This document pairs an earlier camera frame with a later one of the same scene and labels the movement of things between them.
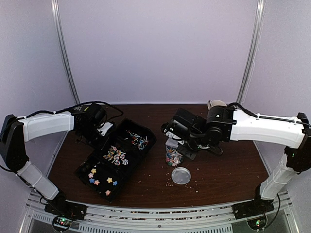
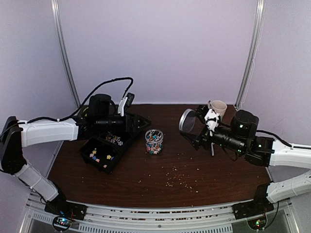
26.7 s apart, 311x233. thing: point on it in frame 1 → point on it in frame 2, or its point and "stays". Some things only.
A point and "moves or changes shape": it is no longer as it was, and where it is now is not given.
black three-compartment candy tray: [105, 169] moves or changes shape
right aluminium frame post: [249, 68] stays
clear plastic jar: [173, 157] → [154, 138]
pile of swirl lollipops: [117, 155] → [113, 139]
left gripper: [100, 144] → [132, 127]
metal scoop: [172, 142] moves or changes shape
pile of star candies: [97, 182] → [94, 152]
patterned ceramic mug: [212, 103] stays
